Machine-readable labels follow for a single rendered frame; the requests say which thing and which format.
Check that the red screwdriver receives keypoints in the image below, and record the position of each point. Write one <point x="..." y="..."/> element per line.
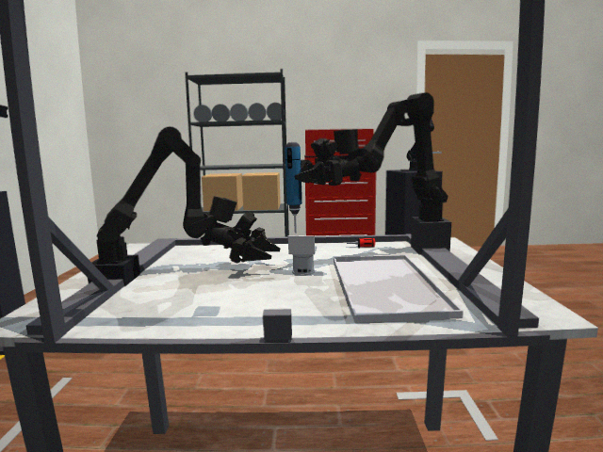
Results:
<point x="365" y="242"/>

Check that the blue electric screwdriver barrel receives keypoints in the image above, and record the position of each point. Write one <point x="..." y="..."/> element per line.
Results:
<point x="293" y="187"/>

